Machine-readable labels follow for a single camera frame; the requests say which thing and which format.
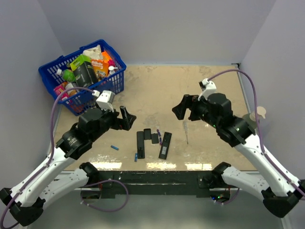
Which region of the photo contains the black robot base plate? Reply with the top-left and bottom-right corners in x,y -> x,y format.
83,170 -> 228,198

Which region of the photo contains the purple cable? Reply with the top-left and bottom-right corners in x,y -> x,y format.
208,70 -> 305,198
0,87 -> 96,229

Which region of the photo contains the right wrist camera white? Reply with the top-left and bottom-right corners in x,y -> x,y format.
198,78 -> 216,101

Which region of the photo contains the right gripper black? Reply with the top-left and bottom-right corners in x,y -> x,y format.
172,94 -> 220,128

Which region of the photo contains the green black razor box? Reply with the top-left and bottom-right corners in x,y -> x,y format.
70,54 -> 98,88

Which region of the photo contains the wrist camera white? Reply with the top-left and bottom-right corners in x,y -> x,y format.
198,78 -> 216,101
92,90 -> 115,112

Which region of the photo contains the white pump bottle in basket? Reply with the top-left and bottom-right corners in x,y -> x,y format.
108,66 -> 118,75

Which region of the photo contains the green liquid soap pump bottle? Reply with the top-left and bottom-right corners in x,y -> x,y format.
242,106 -> 266,130

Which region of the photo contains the blue plastic shopping basket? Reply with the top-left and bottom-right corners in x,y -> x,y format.
38,39 -> 126,116

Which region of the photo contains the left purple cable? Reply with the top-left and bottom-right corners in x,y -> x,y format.
0,87 -> 96,229

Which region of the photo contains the crumpled beige paper bag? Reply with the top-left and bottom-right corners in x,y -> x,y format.
82,45 -> 103,60

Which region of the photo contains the black battery cover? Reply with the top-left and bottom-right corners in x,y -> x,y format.
143,128 -> 151,140
151,133 -> 159,144

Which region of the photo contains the pink box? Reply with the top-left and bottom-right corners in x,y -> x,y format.
54,84 -> 69,101

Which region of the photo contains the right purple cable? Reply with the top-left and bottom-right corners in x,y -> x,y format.
208,70 -> 305,198

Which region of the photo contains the black remote control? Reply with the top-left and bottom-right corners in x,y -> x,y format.
159,132 -> 172,160
136,131 -> 145,159

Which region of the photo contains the green bottle white cap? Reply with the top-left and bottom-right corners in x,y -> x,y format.
56,69 -> 75,82

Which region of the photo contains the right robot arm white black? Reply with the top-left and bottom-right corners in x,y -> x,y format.
172,93 -> 305,218

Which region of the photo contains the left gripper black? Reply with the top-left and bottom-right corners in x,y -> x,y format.
90,104 -> 136,142

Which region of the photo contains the orange Gillette razor pack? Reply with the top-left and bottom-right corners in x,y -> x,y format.
91,59 -> 109,81

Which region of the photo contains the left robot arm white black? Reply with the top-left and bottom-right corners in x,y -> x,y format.
0,106 -> 136,227

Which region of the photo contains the orange pill bottle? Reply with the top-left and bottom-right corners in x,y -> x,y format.
65,83 -> 78,97

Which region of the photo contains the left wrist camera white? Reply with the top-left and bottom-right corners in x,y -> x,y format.
92,90 -> 115,112

